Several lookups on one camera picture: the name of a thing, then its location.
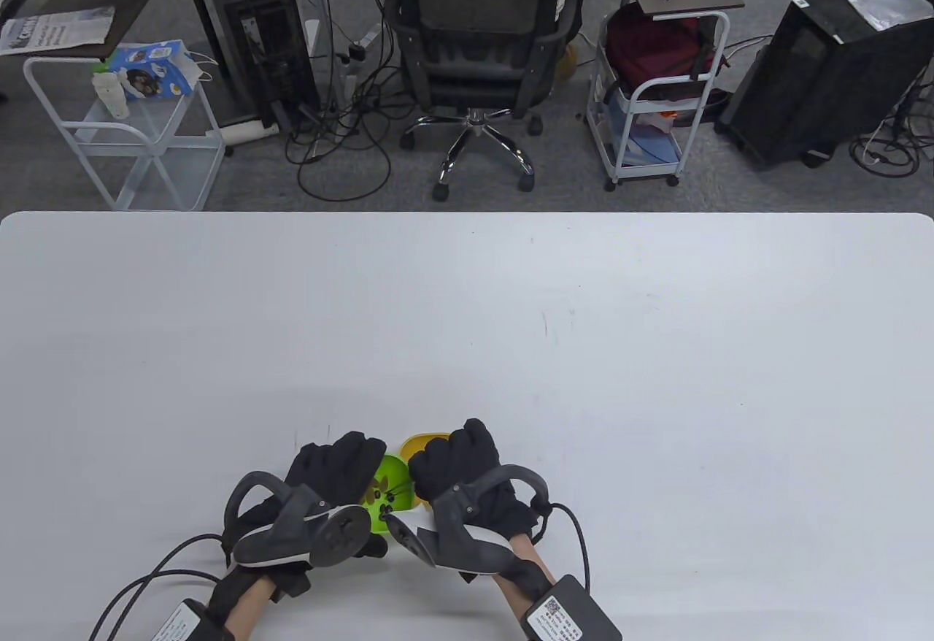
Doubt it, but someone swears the black wrist sensor box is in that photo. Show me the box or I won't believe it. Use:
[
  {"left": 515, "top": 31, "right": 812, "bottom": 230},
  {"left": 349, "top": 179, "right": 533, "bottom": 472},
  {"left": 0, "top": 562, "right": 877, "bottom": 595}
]
[
  {"left": 523, "top": 574, "right": 623, "bottom": 641},
  {"left": 150, "top": 599, "right": 212, "bottom": 641}
]

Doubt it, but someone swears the folded newspaper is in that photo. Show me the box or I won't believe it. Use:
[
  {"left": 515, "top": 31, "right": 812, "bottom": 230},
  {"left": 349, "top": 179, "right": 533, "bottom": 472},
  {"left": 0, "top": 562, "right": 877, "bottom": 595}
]
[{"left": 0, "top": 7, "right": 117, "bottom": 57}]

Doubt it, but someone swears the white metal trolley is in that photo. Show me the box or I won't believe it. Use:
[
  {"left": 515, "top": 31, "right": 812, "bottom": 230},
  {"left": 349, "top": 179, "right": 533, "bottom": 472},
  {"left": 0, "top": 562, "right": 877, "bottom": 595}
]
[{"left": 586, "top": 9, "right": 730, "bottom": 193}]

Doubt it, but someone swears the white power strip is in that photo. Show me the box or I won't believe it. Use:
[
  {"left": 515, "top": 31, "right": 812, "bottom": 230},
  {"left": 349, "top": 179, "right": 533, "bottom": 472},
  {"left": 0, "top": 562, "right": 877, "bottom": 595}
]
[{"left": 206, "top": 120, "right": 281, "bottom": 147}]

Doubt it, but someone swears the maroon bag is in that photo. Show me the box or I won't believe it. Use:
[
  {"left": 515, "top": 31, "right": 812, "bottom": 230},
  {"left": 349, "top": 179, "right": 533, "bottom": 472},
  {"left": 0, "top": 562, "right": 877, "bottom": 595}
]
[{"left": 607, "top": 4, "right": 723, "bottom": 98}]

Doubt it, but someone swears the green plastic dish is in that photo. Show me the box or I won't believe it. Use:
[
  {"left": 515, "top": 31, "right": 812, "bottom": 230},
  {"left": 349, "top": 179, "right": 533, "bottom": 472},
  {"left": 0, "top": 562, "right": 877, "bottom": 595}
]
[{"left": 361, "top": 453, "right": 420, "bottom": 534}]

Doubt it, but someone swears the person's left hand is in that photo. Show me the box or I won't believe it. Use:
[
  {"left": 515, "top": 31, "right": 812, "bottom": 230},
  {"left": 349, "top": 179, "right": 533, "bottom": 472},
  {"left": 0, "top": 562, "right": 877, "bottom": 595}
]
[{"left": 223, "top": 431, "right": 390, "bottom": 602}]

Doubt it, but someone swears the black open computer tower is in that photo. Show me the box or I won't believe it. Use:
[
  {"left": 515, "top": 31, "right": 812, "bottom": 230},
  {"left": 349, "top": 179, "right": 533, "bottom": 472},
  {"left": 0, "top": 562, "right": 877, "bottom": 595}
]
[{"left": 191, "top": 0, "right": 323, "bottom": 134}]

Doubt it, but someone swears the person's right forearm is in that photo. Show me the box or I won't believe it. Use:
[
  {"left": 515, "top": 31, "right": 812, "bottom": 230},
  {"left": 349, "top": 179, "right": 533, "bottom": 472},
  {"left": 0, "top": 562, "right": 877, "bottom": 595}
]
[{"left": 493, "top": 535, "right": 559, "bottom": 641}]

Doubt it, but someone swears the white translucent shelf cart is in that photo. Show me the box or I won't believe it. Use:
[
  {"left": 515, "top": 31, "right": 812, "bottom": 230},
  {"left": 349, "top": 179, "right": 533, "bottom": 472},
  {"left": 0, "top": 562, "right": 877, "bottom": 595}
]
[{"left": 23, "top": 53, "right": 227, "bottom": 212}]

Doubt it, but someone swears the blue printed box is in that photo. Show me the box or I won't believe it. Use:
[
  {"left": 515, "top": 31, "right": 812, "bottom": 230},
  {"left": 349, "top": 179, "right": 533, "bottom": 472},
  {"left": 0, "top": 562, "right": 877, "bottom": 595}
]
[{"left": 108, "top": 39, "right": 198, "bottom": 103}]

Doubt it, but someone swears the black glove cable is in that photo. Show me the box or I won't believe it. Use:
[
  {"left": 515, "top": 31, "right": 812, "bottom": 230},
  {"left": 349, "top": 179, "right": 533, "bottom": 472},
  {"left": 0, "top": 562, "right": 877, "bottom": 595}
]
[
  {"left": 89, "top": 533, "right": 228, "bottom": 641},
  {"left": 117, "top": 570, "right": 220, "bottom": 641},
  {"left": 544, "top": 502, "right": 590, "bottom": 594}
]

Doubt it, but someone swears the person's right hand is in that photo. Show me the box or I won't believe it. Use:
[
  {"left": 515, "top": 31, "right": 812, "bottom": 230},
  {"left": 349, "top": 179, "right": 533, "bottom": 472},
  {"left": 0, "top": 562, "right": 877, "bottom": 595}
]
[{"left": 406, "top": 418, "right": 549, "bottom": 584}]

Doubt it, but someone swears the clear plastic bag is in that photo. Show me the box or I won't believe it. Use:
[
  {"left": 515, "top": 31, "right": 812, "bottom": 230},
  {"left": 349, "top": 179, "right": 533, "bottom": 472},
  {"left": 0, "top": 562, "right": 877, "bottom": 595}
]
[{"left": 846, "top": 0, "right": 927, "bottom": 32}]

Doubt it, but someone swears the grey hand controller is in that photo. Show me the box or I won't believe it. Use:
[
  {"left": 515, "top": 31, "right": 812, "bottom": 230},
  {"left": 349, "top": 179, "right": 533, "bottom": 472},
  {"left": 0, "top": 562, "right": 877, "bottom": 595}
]
[
  {"left": 385, "top": 464, "right": 549, "bottom": 575},
  {"left": 223, "top": 471, "right": 371, "bottom": 569}
]

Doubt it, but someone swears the white plastic bottle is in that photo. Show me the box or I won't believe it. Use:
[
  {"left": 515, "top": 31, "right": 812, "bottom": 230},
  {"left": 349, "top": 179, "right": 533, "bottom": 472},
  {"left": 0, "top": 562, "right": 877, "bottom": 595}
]
[{"left": 91, "top": 64, "right": 132, "bottom": 120}]

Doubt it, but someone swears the black glossy computer tower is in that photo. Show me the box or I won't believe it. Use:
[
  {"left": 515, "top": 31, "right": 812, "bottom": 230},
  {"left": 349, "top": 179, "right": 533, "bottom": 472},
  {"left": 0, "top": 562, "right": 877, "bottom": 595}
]
[{"left": 715, "top": 0, "right": 934, "bottom": 171}]

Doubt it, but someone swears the person's left forearm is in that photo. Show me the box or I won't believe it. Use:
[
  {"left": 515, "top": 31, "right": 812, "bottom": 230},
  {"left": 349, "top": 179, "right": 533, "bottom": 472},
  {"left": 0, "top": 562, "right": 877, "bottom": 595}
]
[{"left": 212, "top": 572, "right": 274, "bottom": 641}]

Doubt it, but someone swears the tangle of black floor cables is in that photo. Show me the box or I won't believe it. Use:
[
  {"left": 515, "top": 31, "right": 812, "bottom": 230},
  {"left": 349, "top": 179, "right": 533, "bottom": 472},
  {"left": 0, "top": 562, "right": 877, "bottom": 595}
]
[
  {"left": 850, "top": 64, "right": 934, "bottom": 178},
  {"left": 285, "top": 0, "right": 409, "bottom": 202}
]

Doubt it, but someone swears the blue folded cloth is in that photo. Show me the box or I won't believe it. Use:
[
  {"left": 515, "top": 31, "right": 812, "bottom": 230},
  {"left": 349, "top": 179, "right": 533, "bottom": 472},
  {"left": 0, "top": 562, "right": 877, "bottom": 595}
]
[{"left": 620, "top": 126, "right": 683, "bottom": 167}]

